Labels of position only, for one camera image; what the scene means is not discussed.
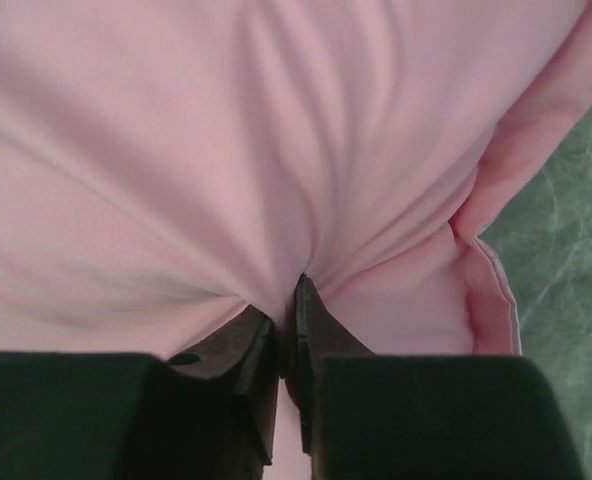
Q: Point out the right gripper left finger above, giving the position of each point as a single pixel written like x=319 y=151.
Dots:
x=239 y=361

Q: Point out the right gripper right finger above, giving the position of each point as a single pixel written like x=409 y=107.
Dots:
x=313 y=334

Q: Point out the pink satin pillowcase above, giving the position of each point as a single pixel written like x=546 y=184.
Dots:
x=166 y=164

